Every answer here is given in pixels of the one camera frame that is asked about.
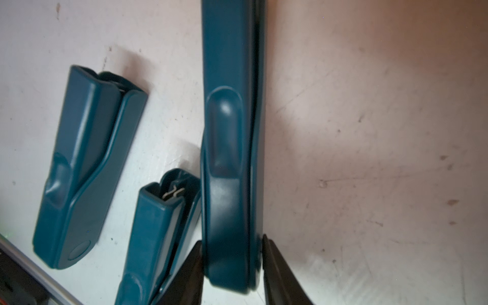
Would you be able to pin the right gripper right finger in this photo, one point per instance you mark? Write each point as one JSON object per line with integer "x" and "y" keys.
{"x": 280, "y": 284}

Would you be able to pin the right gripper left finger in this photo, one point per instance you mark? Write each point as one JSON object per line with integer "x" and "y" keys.
{"x": 187, "y": 285}

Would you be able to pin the teal pliers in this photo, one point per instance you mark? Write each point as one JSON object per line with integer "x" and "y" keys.
{"x": 99, "y": 119}
{"x": 166, "y": 217}
{"x": 232, "y": 155}

